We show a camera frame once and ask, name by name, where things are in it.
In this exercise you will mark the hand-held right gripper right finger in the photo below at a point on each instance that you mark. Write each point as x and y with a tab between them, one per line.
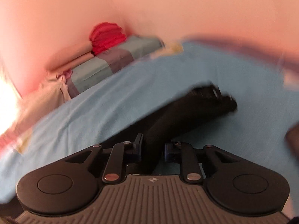
168	153

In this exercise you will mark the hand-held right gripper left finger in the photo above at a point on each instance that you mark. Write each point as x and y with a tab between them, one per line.
139	145

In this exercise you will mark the black ribbed pants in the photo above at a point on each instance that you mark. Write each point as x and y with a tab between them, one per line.
177	112

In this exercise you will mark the blue printed bedsheet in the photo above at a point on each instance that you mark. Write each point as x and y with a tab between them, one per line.
93	102

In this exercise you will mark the blue grey striped pillow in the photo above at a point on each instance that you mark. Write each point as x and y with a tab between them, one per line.
100	67

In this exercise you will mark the pink beige blanket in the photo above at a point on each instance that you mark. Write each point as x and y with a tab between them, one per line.
46	91

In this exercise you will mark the red cloth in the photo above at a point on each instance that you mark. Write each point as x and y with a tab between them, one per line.
105	37

